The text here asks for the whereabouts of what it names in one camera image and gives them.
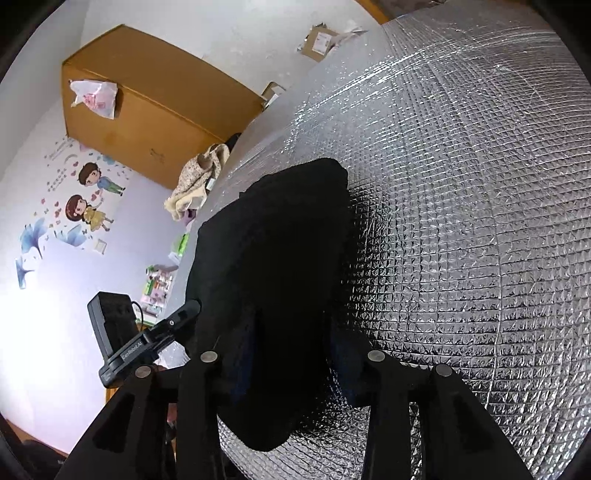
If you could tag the wooden headboard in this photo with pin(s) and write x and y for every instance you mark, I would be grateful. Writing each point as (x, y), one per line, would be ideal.
(27, 434)

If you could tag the open white box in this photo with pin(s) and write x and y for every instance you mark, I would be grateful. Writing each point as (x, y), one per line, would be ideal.
(274, 94)

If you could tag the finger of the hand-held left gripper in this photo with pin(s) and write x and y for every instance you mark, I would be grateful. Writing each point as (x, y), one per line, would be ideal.
(182, 318)

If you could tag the cartoon wall sticker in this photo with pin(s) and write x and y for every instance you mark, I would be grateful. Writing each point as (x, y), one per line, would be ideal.
(78, 207)

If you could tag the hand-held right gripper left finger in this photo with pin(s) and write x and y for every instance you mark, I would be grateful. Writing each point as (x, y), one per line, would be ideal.
(233, 383)

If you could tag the wooden door frame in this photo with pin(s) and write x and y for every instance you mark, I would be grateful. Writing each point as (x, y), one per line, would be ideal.
(371, 11)

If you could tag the silver quilted foil mat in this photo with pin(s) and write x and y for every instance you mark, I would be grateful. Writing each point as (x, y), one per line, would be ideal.
(461, 207)

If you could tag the brown cardboard box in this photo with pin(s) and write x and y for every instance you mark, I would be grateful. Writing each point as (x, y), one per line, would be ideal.
(321, 42)

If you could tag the green tissue pack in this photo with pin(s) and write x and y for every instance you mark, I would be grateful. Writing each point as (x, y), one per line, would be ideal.
(180, 245)

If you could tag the white pink plastic bag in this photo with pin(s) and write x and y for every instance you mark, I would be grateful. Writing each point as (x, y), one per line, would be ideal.
(97, 99)

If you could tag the wooden wardrobe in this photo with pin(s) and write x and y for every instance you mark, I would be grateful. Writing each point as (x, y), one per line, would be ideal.
(161, 101)

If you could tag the white wall socket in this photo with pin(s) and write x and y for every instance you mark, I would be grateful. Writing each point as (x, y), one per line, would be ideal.
(101, 247)

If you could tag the black garment with white print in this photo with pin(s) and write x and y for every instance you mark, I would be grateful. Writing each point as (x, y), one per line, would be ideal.
(277, 277)

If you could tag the beige floral blanket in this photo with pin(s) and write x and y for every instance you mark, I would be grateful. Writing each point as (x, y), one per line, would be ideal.
(196, 184)

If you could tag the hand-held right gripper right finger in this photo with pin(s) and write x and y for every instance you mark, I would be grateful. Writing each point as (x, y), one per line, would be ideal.
(355, 376)

